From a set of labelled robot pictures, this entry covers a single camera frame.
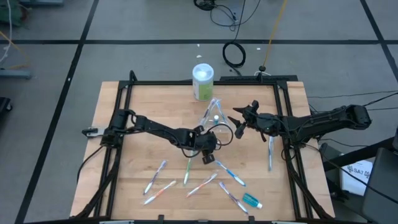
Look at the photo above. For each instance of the orange white toothbrush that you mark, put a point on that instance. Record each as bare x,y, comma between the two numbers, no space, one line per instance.
202,185

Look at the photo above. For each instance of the black caster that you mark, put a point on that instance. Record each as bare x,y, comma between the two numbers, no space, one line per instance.
3,105

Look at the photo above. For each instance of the blue white toothbrush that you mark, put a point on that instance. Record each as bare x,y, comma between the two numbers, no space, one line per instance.
231,174

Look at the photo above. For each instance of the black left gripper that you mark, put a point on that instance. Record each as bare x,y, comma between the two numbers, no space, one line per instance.
206,143

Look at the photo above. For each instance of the purple white toothbrush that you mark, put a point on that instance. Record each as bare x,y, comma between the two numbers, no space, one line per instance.
233,198

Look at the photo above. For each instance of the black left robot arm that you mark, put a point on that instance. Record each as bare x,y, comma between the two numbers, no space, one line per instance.
161,129

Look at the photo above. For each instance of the dark grey chair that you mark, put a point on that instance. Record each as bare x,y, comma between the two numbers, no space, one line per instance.
382,193

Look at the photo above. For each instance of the small blue bottle white cap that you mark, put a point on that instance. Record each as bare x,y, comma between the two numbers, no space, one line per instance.
216,118
251,200

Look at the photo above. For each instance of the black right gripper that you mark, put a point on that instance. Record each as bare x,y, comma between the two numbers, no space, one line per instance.
264,124

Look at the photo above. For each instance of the black diagonal beam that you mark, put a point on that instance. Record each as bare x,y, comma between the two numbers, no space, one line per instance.
357,155

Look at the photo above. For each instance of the orange yellow toothbrush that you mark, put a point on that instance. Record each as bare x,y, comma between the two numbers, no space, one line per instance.
160,193

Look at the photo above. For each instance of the green white toothbrush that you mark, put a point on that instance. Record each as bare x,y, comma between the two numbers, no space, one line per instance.
187,171

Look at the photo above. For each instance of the blue grey bar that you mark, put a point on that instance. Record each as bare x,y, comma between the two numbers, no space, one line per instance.
40,2

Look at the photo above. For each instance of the grey metal bracket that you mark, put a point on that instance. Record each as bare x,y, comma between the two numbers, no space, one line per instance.
287,222
116,222

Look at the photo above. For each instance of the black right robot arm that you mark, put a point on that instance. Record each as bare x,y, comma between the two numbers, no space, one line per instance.
326,121

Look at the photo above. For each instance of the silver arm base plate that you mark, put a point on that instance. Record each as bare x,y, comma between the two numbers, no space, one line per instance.
93,132

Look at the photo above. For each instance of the white printed box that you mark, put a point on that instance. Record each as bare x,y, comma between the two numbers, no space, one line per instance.
354,183

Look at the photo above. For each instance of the green disinfecting wipes canister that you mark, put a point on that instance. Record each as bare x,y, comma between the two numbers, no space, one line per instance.
202,87

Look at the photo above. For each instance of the green bag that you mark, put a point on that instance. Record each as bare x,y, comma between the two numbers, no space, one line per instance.
9,15

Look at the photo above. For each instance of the black round knob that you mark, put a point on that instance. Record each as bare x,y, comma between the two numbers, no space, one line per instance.
262,68

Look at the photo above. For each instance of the clear plastic holder cup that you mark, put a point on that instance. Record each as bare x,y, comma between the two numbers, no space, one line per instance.
214,123

